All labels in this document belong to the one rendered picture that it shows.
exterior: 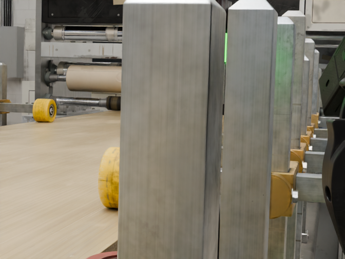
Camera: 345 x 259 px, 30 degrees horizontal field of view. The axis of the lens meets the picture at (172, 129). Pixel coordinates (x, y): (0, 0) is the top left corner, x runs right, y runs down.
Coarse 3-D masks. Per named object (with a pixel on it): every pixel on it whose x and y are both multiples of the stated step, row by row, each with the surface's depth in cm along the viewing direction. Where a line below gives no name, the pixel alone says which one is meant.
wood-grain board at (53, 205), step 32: (0, 128) 193; (32, 128) 196; (64, 128) 199; (96, 128) 202; (0, 160) 126; (32, 160) 127; (64, 160) 128; (96, 160) 130; (0, 192) 93; (32, 192) 94; (64, 192) 95; (96, 192) 95; (0, 224) 74; (32, 224) 74; (64, 224) 75; (96, 224) 75; (0, 256) 61; (32, 256) 62; (64, 256) 62
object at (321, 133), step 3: (315, 129) 150; (318, 129) 150; (321, 129) 150; (324, 129) 150; (327, 129) 150; (315, 132) 150; (318, 132) 150; (321, 132) 150; (324, 132) 150; (327, 132) 149; (318, 135) 150; (321, 135) 150; (324, 135) 150; (327, 135) 149
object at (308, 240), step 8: (312, 208) 188; (312, 216) 177; (312, 224) 168; (312, 232) 159; (304, 240) 148; (312, 240) 151; (304, 248) 144; (312, 248) 145; (304, 256) 137; (312, 256) 138
